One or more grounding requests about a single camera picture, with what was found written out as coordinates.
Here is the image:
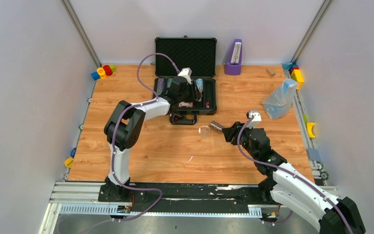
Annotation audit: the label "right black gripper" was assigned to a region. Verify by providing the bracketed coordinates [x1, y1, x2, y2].
[222, 122, 258, 161]

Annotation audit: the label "red playing card box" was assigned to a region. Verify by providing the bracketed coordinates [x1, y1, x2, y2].
[178, 102, 193, 108]

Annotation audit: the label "light blue chip stack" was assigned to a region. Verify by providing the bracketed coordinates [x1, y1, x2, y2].
[195, 78, 204, 96]

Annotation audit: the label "purple chip stack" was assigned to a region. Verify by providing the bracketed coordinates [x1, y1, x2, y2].
[156, 78, 166, 95]

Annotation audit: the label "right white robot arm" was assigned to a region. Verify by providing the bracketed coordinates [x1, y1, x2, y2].
[222, 122, 366, 234]

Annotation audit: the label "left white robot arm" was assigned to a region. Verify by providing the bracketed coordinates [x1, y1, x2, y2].
[101, 76, 206, 201]

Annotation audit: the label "black poker set case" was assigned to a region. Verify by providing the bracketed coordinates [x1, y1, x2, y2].
[154, 37, 217, 125]

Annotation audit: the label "brown chip stack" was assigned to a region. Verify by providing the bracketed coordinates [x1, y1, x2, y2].
[209, 121, 224, 133]

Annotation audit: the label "black red case tag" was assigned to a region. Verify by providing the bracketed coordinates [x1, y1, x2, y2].
[170, 114, 187, 125]

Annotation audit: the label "clear round dealer button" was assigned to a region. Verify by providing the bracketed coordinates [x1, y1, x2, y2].
[198, 125, 211, 137]

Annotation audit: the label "clear plastic bag blue contents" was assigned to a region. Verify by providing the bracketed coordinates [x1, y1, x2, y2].
[262, 78, 299, 119]

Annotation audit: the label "purple metronome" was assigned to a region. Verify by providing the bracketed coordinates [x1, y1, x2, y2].
[224, 39, 243, 76]

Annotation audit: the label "small wooden block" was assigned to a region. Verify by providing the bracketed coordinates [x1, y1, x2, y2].
[266, 68, 276, 77]

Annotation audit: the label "coloured toy blocks stack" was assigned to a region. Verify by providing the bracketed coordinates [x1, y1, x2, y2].
[282, 63, 304, 90]

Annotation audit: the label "coloured toy cylinders cluster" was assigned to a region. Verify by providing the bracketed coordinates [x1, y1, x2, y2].
[91, 64, 116, 80]

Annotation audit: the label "black caster wheels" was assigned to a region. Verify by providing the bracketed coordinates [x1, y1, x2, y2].
[316, 162, 329, 180]

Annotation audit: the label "yellow blue round tags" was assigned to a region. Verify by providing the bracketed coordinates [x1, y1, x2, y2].
[64, 147, 77, 168]

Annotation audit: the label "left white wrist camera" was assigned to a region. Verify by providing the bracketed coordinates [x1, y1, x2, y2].
[177, 68, 192, 84]

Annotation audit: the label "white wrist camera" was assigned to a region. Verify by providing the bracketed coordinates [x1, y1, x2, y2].
[177, 68, 192, 84]
[246, 110, 262, 129]

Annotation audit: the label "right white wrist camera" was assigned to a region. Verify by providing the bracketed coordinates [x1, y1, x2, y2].
[246, 110, 262, 129]

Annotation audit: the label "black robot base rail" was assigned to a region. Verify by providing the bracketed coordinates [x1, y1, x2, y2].
[50, 182, 339, 220]

